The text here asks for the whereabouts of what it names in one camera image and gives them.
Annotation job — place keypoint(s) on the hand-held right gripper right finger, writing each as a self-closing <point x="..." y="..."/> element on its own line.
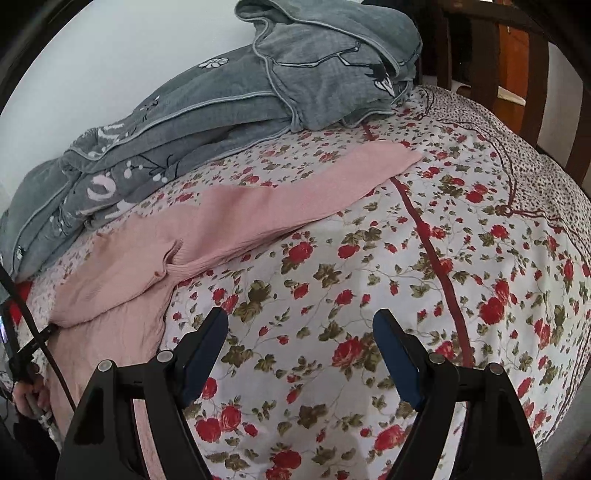
<point x="397" y="364"/>

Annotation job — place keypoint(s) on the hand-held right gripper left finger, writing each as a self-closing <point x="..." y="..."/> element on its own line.
<point x="205" y="355"/>

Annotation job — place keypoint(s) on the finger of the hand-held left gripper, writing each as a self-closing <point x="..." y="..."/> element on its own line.
<point x="39" y="344"/>

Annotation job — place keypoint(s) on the pink knit sweater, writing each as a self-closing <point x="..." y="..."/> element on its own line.
<point x="277" y="203"/>

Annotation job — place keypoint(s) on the person's left hand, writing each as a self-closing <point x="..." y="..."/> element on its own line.
<point x="30" y="392"/>

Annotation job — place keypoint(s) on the floral bed sheet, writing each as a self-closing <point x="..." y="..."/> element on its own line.
<point x="346" y="277"/>

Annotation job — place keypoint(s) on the grey printed blanket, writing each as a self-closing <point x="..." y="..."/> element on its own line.
<point x="207" y="115"/>

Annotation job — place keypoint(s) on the orange wooden door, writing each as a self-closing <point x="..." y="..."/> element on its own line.
<point x="512" y="55"/>

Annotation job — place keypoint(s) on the wooden bed frame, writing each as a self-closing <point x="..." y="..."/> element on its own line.
<point x="545" y="92"/>

